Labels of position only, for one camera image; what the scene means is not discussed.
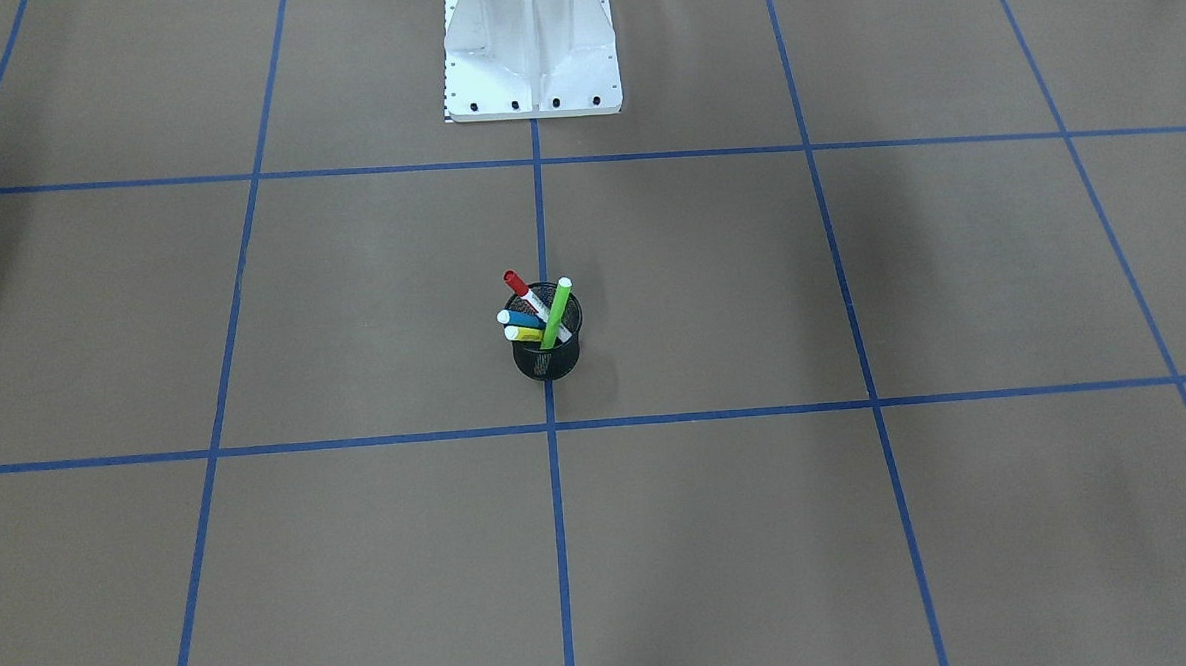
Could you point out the blue marker pen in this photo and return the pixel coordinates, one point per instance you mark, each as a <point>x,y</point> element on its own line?
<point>520,319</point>

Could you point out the green highlighter pen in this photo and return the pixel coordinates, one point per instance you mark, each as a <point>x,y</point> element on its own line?
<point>556,331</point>

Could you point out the black mesh pen cup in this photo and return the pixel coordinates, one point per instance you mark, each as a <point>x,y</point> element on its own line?
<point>549,365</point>

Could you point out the yellow highlighter pen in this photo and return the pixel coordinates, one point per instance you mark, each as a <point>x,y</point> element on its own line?
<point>518,333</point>

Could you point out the red white marker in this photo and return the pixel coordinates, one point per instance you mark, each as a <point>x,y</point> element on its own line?
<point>526,296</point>

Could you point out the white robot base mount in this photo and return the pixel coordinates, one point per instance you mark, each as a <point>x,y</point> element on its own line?
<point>523,59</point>

